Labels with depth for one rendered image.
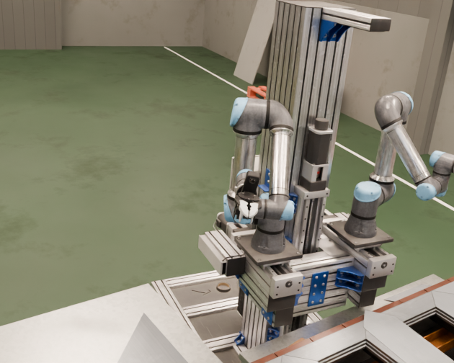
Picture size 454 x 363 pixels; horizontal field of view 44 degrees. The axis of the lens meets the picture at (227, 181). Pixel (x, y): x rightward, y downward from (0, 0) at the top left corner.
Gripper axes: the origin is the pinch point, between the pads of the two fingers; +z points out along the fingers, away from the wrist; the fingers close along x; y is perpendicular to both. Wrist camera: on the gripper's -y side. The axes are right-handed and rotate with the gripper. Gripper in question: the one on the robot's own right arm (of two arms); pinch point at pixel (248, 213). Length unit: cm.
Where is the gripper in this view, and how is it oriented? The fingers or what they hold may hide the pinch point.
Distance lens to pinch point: 176.3
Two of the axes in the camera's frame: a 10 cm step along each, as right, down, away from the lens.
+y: -2.1, 9.0, 3.8
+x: -9.8, -2.0, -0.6
